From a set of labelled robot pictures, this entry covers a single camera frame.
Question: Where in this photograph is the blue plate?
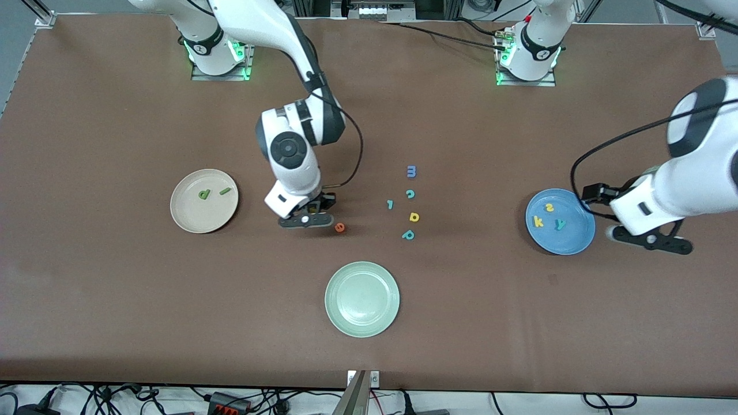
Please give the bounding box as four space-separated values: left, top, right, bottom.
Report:
525 188 596 255

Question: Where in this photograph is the pale green plate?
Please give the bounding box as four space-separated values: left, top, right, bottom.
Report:
325 261 400 338

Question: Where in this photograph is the beige brown plate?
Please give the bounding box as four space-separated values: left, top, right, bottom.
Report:
170 169 239 234

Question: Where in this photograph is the grey connector device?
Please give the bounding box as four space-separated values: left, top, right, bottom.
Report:
357 0 417 22

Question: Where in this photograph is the black orange power strip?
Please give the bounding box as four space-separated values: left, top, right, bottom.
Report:
209 392 251 414

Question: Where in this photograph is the brown table cover sheet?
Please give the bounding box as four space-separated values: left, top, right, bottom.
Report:
0 13 738 398

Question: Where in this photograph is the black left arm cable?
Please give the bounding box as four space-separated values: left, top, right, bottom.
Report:
571 98 738 222

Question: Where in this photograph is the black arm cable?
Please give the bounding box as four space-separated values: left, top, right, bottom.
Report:
571 98 738 222
291 52 364 191

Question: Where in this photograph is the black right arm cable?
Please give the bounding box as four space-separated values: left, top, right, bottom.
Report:
291 52 364 191

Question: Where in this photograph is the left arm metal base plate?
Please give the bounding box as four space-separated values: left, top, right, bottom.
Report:
496 32 557 87

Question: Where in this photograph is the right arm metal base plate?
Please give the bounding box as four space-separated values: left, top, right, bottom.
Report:
191 43 255 81

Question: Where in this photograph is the grey aluminium mount pole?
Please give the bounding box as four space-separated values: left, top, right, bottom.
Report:
333 370 370 415

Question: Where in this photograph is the long black table cable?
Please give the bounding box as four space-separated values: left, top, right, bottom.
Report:
383 21 508 51

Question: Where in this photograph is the black looped cable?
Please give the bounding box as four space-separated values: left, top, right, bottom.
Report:
582 393 638 410

